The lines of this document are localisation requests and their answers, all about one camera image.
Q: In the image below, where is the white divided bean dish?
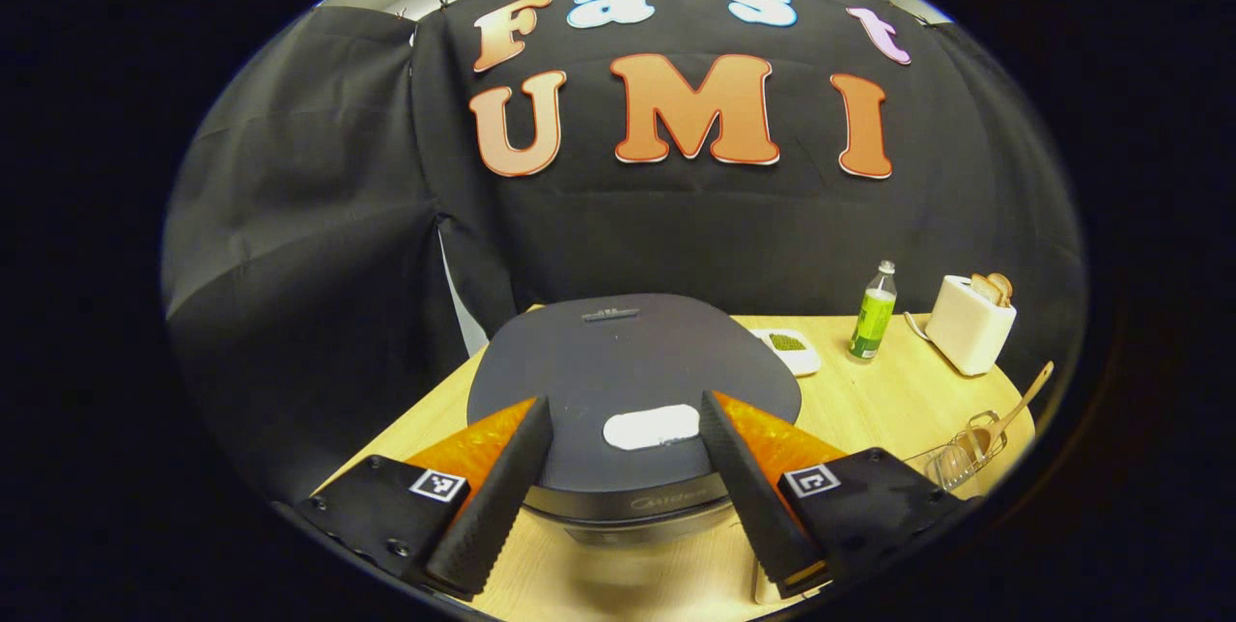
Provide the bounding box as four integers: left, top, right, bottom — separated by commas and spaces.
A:
748, 327, 823, 379

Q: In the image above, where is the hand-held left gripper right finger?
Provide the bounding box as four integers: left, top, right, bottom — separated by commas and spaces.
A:
698, 390, 971, 601

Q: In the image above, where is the green drink bottle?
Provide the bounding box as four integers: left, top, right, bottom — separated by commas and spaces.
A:
847, 260, 899, 361

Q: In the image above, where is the white toaster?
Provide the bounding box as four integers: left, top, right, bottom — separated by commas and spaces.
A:
924, 272, 1018, 377

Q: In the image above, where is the black rice cooker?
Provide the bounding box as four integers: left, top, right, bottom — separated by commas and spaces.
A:
466, 292, 803, 546

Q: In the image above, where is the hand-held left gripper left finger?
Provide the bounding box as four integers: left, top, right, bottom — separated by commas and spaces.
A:
295, 395, 554, 602

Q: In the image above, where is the metal wire chopstick holder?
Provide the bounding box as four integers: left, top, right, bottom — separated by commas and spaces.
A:
903, 410, 1010, 493

